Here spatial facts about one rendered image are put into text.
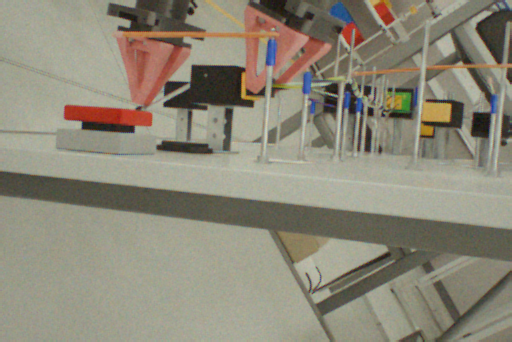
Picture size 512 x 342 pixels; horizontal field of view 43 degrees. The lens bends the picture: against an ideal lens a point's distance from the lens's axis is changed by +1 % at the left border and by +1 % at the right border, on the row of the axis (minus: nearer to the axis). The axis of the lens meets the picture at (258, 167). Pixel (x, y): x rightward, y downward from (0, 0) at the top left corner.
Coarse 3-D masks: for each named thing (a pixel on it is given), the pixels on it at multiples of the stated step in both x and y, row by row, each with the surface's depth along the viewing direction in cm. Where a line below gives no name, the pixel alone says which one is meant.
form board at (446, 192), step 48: (0, 144) 49; (48, 144) 56; (240, 144) 123; (192, 192) 42; (240, 192) 41; (288, 192) 40; (336, 192) 39; (384, 192) 38; (432, 192) 37; (480, 192) 37
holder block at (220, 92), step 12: (192, 72) 67; (204, 72) 67; (216, 72) 66; (228, 72) 65; (240, 72) 66; (192, 84) 67; (204, 84) 67; (216, 84) 66; (228, 84) 65; (192, 96) 67; (204, 96) 67; (216, 96) 66; (228, 96) 65
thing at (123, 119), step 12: (72, 108) 49; (84, 108) 48; (96, 108) 48; (108, 108) 48; (120, 108) 48; (72, 120) 49; (84, 120) 49; (96, 120) 48; (108, 120) 48; (120, 120) 48; (132, 120) 49; (144, 120) 51; (120, 132) 50; (132, 132) 51
